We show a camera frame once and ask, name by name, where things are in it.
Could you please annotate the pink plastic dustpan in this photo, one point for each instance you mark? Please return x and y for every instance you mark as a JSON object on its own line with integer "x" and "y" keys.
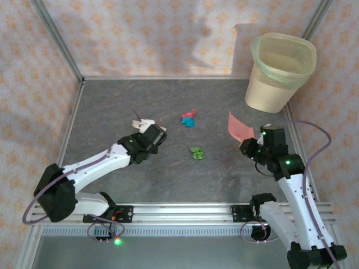
{"x": 239, "y": 127}

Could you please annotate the blue paper scrap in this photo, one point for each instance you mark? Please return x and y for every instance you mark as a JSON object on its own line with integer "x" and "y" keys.
{"x": 188, "y": 122}

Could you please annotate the pink paper scrap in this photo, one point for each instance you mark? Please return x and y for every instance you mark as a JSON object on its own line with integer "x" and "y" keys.
{"x": 189, "y": 114}

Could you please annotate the green paper scrap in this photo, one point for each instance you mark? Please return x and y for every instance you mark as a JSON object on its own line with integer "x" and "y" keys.
{"x": 197, "y": 153}

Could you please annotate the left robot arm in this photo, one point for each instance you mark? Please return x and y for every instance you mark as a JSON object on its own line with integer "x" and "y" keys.
{"x": 92, "y": 168}

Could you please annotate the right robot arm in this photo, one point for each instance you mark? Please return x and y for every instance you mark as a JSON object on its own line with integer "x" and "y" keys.
{"x": 300, "y": 201}

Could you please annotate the beige ribbed waste bin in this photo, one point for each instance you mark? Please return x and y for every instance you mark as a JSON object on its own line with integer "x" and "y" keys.
{"x": 266, "y": 95}

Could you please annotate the green plastic bin liner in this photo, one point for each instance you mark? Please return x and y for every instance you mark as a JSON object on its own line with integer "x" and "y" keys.
{"x": 301, "y": 78}

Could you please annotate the small status light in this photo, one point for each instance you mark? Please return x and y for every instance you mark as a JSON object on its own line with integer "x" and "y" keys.
{"x": 117, "y": 241}

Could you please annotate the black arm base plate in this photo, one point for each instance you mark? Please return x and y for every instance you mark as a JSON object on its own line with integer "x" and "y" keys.
{"x": 126, "y": 214}
{"x": 238, "y": 214}

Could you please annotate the aluminium corner post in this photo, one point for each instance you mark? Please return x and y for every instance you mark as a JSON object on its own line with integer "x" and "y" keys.
{"x": 317, "y": 16}
{"x": 58, "y": 39}

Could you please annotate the aluminium frame strut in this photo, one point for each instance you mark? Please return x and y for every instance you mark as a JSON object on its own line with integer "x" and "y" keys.
{"x": 27, "y": 249}

